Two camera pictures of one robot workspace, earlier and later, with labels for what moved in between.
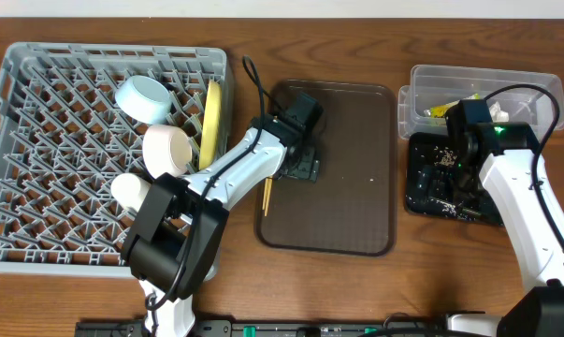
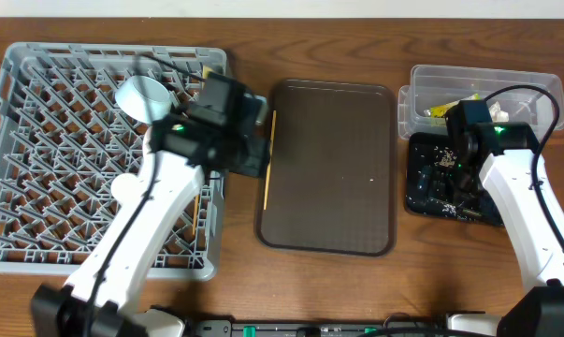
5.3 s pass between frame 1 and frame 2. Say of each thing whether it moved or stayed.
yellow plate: moved
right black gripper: stayed
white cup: stayed
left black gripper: moved
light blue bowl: stayed
